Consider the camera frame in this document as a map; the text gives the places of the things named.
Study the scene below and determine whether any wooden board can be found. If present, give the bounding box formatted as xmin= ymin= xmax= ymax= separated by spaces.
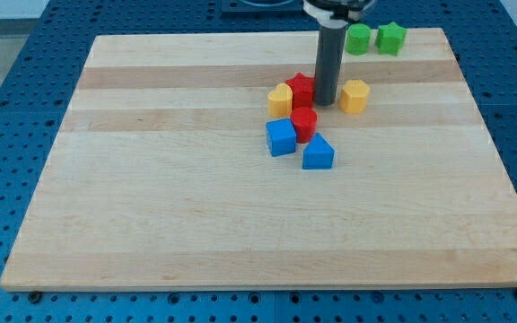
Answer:
xmin=0 ymin=28 xmax=517 ymax=292

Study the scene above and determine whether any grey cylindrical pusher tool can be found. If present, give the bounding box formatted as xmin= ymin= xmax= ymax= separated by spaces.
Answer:
xmin=314 ymin=20 xmax=347 ymax=106

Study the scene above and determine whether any red cylinder block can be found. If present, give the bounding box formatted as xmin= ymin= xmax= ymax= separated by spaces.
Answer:
xmin=290 ymin=107 xmax=318 ymax=144

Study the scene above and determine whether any red star block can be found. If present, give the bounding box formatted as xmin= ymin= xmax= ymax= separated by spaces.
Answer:
xmin=285 ymin=73 xmax=315 ymax=109

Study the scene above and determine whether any yellow hexagon block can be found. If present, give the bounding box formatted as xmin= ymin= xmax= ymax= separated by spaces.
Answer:
xmin=339 ymin=80 xmax=371 ymax=114

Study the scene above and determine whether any green cylinder block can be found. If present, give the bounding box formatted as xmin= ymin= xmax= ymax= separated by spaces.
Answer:
xmin=345 ymin=23 xmax=372 ymax=56

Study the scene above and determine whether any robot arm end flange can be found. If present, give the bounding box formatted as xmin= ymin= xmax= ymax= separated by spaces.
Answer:
xmin=303 ymin=0 xmax=378 ymax=22

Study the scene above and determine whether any green star block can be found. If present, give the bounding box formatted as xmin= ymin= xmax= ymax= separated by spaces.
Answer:
xmin=375 ymin=22 xmax=407 ymax=56

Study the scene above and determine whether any blue cube block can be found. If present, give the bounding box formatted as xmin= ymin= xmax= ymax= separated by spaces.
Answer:
xmin=266 ymin=118 xmax=296 ymax=157

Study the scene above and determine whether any yellow heart block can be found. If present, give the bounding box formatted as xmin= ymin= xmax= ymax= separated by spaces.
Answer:
xmin=267 ymin=83 xmax=293 ymax=118

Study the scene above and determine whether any blue triangle block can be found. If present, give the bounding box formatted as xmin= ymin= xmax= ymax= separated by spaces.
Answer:
xmin=302 ymin=133 xmax=335 ymax=170

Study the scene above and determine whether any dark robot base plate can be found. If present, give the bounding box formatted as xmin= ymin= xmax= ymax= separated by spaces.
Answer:
xmin=219 ymin=0 xmax=303 ymax=17

